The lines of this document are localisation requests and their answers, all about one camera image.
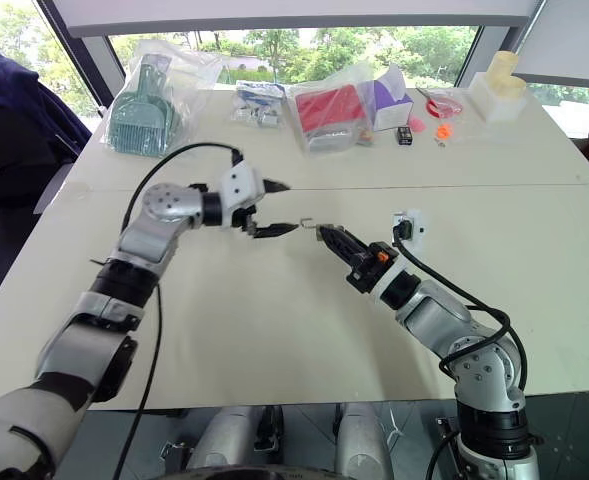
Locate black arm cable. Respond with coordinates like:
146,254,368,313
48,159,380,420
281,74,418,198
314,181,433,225
111,143,243,480
391,219,529,397

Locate purple and white carton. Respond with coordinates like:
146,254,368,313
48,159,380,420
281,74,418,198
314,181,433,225
361,64,416,134

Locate silver rounded robot leg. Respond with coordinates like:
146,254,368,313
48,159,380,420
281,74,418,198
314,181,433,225
333,402,393,480
186,404,270,471

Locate small metal clip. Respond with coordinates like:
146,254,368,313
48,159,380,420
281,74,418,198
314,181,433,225
297,217,331,242

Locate green scoops in plastic bag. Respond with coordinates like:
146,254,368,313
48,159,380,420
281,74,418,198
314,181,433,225
98,39,224,161

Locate black bracket between legs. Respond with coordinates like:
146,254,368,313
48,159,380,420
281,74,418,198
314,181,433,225
253,404,285,454

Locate dark rounded rim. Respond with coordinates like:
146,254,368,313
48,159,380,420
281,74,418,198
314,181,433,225
166,462,345,480

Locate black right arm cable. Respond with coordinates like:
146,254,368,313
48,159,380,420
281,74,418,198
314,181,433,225
391,219,529,397

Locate red item in plastic bag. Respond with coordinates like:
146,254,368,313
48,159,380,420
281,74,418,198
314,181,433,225
286,62,376,159

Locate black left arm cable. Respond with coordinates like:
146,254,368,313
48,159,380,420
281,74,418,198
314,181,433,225
111,143,243,480

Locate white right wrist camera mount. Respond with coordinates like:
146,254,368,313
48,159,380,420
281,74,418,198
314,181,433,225
372,208,428,306

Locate clear bag of small hardware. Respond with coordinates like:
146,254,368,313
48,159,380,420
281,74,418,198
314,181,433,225
231,79,288,130

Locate white roller blind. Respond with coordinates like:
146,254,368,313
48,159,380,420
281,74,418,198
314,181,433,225
48,0,545,39
513,0,589,91

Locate thin black torso cable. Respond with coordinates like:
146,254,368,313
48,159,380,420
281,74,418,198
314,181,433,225
425,428,463,480

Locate red flat pack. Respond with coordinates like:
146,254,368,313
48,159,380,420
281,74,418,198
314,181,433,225
293,83,369,136

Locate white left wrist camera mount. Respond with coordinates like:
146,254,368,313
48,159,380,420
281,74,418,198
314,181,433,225
218,160,268,229

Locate cream plastic cylinder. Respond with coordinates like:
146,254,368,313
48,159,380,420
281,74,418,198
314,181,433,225
498,73,528,99
488,50,519,81

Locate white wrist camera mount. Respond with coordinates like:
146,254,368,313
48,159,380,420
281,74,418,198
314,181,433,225
372,208,428,306
218,160,268,229

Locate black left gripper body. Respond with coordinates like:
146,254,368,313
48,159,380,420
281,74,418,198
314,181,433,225
231,197,269,237

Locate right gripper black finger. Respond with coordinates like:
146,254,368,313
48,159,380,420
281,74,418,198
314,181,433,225
317,232,364,265
317,224,371,255

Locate red scissors in bag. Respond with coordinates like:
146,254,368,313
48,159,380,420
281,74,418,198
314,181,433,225
416,87,465,120

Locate dark blue cloth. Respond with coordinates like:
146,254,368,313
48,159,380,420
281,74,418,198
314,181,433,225
0,45,94,201

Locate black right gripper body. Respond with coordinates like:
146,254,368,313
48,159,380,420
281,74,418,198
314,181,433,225
345,241,401,296

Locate green plastic dustpan set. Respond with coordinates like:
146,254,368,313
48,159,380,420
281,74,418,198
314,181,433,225
108,53,185,159

